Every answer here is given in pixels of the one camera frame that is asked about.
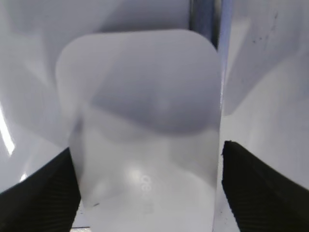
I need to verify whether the white board with aluminium frame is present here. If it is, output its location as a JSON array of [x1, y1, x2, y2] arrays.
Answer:
[[0, 0, 309, 232]]

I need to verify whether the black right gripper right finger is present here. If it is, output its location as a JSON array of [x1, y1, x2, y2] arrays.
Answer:
[[222, 141, 309, 232]]

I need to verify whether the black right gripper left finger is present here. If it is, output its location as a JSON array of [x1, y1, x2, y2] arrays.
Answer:
[[0, 148, 81, 232]]

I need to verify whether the white rectangular board eraser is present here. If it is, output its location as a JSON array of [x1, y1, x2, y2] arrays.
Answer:
[[56, 29, 221, 232]]

